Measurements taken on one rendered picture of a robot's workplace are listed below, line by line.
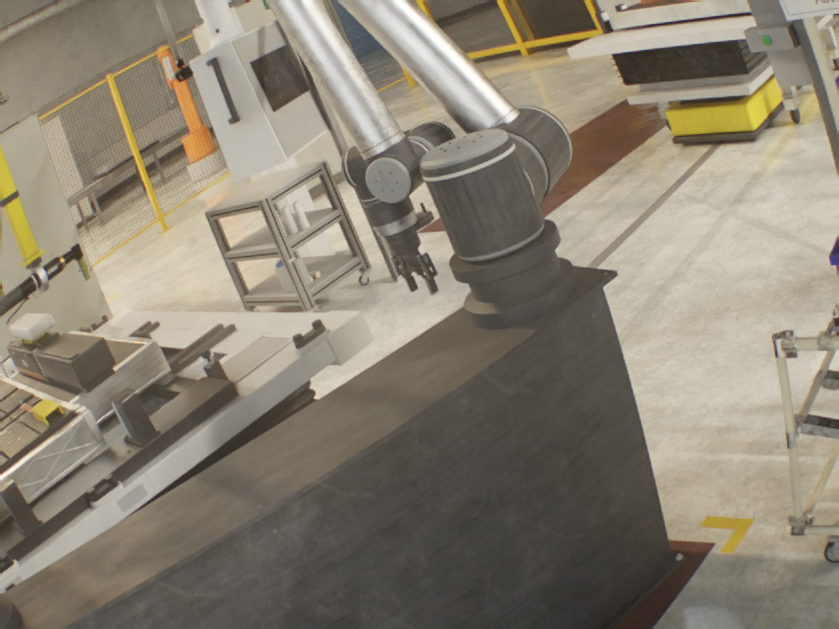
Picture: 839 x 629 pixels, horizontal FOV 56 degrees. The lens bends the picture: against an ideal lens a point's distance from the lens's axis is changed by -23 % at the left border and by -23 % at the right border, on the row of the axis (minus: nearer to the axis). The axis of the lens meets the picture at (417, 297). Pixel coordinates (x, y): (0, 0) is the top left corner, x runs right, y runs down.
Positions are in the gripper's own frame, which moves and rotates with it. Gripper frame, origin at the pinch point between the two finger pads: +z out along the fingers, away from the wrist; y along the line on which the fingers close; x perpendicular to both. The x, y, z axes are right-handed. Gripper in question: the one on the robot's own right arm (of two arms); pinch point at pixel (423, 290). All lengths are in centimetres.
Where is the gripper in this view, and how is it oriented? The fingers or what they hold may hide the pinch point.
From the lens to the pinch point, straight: 242.6
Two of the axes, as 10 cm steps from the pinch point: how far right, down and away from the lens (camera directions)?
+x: 7.6, -4.8, 4.3
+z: 3.7, 8.7, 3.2
